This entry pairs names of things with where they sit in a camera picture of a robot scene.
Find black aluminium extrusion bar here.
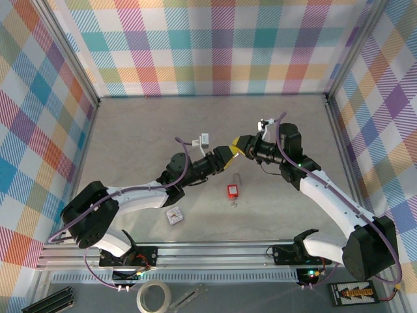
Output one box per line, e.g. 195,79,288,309
21,286,76,313

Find small white printed card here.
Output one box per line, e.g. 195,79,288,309
165,205,185,226

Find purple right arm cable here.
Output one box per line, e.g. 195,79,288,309
275,112,402,290

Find clear tape roll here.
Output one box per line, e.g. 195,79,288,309
136,279,173,313

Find black charger board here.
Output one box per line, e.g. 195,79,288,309
329,279,379,308

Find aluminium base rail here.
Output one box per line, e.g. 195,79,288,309
35,239,397,271

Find black connector box green light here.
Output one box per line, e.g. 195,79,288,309
296,267,327,285
111,267,145,284

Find clear acrylic slotted bracket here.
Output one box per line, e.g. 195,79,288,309
169,283,209,310

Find red wire yellow connector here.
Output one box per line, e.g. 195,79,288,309
377,282,403,303

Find aluminium side rail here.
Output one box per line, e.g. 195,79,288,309
57,104,101,244
324,95,376,241

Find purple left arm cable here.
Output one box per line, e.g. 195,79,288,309
47,136,196,291

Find aluminium frame post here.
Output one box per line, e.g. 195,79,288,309
32,0,100,108
324,0,384,102

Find grey slotted cable duct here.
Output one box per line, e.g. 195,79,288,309
51,269,299,284

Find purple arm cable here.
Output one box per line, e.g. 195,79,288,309
47,136,196,291
275,112,402,290

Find red padlock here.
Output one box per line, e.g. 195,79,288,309
226,173,242,199

